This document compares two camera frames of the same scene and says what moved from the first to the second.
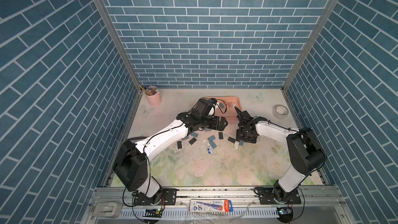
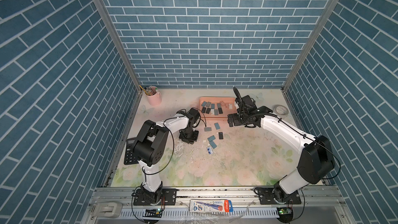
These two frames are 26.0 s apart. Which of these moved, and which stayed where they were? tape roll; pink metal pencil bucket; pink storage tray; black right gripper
Moved: black right gripper
Stayed: pink storage tray; tape roll; pink metal pencil bucket
